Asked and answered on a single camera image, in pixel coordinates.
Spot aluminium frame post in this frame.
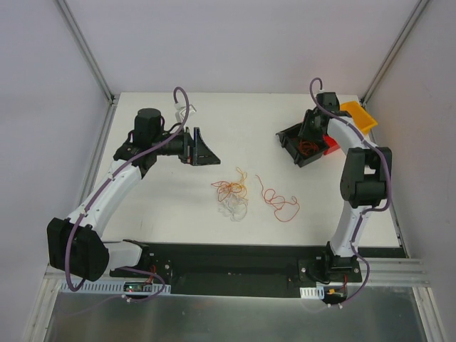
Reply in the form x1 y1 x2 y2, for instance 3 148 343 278
360 0 432 107
53 0 115 104

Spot yellow plastic bin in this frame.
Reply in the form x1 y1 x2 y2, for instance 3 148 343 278
340 101 378 135

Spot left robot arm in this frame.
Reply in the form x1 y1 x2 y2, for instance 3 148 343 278
46 108 221 281

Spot white cable duct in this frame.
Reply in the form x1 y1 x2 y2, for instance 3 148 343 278
78 281 171 296
299 287 325 300

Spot left white cable duct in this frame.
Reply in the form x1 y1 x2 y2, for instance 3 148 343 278
78 281 171 296

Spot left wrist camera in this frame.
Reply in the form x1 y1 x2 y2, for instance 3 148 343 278
174 103 197 124

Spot right aluminium frame post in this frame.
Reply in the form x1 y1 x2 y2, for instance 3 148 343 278
360 0 432 107

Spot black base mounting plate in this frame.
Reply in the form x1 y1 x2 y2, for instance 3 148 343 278
110 243 362 298

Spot tangled white cables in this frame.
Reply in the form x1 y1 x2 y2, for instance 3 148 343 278
217 194 249 222

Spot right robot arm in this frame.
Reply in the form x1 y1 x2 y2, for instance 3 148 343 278
300 91 392 283

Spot black plastic bin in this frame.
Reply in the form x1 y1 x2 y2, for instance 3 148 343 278
276 123 325 167

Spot right white cable duct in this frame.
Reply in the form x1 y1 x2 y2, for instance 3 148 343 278
299 287 325 300

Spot red plastic bin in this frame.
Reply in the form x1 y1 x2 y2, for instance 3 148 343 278
323 135 340 155

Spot left aluminium frame post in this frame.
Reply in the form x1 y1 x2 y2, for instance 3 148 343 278
53 0 115 104

